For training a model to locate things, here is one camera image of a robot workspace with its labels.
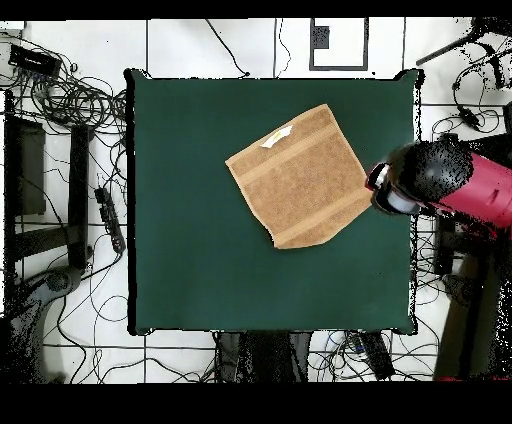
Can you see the tan terry towel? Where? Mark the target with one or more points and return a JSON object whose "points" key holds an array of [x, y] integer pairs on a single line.
{"points": [[300, 180]]}

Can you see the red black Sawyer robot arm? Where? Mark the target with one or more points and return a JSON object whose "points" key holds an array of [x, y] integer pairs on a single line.
{"points": [[440, 172]]}

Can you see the black metal stand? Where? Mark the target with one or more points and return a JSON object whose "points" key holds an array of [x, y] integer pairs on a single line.
{"points": [[444, 252], [78, 180]]}

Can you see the black power adapter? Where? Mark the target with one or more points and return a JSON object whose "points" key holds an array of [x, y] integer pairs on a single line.
{"points": [[468, 118]]}

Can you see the dark grey stand base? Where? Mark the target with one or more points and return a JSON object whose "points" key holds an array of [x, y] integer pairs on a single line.
{"points": [[60, 282], [456, 286]]}

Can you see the black tripod leg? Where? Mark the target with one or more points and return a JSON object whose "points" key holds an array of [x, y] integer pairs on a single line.
{"points": [[444, 50]]}

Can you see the black power strip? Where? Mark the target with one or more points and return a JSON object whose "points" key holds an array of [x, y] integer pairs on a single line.
{"points": [[378, 356], [110, 220]]}

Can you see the dark green table cloth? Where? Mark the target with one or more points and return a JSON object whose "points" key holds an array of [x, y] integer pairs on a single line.
{"points": [[200, 240]]}

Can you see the grey square floor frame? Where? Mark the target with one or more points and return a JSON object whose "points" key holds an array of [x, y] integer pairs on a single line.
{"points": [[320, 38]]}

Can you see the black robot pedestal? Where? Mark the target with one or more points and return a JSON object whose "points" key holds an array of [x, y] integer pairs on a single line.
{"points": [[264, 356]]}

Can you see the black network switch box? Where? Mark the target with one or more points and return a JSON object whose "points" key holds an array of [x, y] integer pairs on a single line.
{"points": [[34, 60]]}

